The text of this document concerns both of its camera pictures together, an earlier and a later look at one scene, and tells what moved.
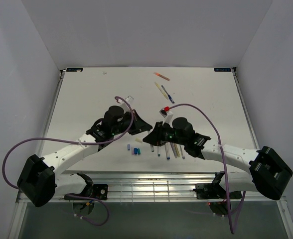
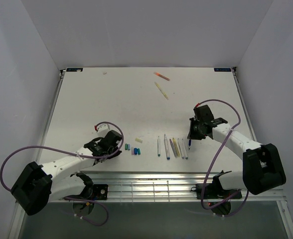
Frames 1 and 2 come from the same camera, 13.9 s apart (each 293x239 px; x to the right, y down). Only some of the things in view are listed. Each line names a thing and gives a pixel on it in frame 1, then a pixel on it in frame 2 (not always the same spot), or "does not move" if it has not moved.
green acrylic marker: [159, 151] does not move
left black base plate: [95, 190] does not move
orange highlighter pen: [161, 75] does not move
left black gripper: [139, 124] → [117, 152]
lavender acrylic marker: [183, 151] does not move
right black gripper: [155, 137] → [192, 135]
